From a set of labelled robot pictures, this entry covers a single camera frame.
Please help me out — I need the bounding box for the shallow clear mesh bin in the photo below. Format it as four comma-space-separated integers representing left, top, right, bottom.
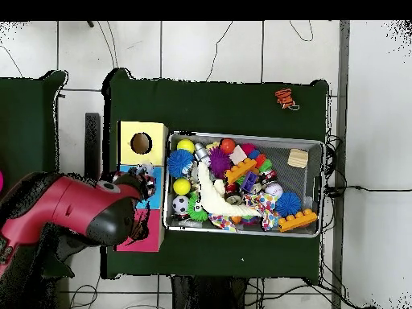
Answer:
163, 131, 326, 238

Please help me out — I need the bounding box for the yellow ball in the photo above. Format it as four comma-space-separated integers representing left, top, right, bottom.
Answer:
176, 138, 196, 154
172, 177, 192, 196

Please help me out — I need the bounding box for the purple toy building block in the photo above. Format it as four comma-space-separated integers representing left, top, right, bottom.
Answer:
241, 172, 258, 194

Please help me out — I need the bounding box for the white baseball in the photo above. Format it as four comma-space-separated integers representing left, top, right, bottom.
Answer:
264, 182, 284, 200

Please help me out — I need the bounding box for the small blue spiky ball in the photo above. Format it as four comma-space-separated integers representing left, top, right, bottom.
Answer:
276, 191, 303, 218

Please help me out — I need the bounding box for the orange tiger striped toy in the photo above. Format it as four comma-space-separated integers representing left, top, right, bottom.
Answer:
274, 87, 301, 111

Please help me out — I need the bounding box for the colourful patterned cloth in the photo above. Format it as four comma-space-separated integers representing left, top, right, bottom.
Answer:
209, 192, 283, 232

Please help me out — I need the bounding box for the wooden box with three holes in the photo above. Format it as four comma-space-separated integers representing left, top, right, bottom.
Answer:
114, 120, 170, 253

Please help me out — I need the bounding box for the dark green table cloth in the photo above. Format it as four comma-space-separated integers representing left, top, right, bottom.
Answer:
0, 69, 75, 279
101, 67, 331, 284

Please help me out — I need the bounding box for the silver metal pipe fitting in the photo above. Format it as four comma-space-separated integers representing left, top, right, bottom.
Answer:
194, 142, 210, 162

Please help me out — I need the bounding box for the large blue spiky ball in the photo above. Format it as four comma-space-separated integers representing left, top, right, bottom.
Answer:
167, 148, 195, 179

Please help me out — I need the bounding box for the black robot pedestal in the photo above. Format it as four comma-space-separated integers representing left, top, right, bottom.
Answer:
170, 275, 252, 309

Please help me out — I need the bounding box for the black floor cable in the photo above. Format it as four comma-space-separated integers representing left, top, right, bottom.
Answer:
324, 183, 412, 196

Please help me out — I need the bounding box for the orange ball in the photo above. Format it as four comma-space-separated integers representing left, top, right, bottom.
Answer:
219, 138, 237, 155

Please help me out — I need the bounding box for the orange toy building block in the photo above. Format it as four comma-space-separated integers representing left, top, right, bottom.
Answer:
224, 157, 258, 186
277, 208, 319, 233

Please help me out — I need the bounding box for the small soccer ball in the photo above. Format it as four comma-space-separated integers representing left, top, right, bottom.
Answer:
171, 194, 191, 215

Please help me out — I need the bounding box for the cream knitted cloth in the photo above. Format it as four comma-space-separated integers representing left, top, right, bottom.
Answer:
195, 160, 262, 219

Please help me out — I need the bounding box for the flat wooden block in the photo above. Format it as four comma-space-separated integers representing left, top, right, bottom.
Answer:
286, 147, 310, 170

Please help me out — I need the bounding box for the purple spiky ball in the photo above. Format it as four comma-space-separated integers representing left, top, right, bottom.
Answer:
208, 147, 233, 180

